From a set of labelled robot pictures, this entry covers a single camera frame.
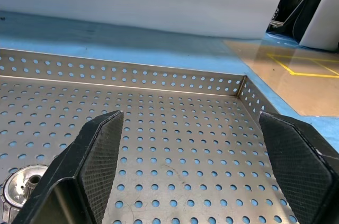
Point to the yellow tape outline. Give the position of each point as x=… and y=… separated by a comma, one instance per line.
x=312, y=75

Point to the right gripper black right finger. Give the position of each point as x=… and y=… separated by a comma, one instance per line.
x=299, y=165

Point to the metal nut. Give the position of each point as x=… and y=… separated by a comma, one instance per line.
x=18, y=189

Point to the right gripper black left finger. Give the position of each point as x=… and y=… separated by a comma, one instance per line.
x=87, y=171

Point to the white leaning foam panel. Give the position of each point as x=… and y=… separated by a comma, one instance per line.
x=323, y=22

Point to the perforated metal tray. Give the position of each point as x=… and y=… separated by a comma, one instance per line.
x=172, y=128

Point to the brown mat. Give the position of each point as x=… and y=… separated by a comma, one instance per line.
x=265, y=75

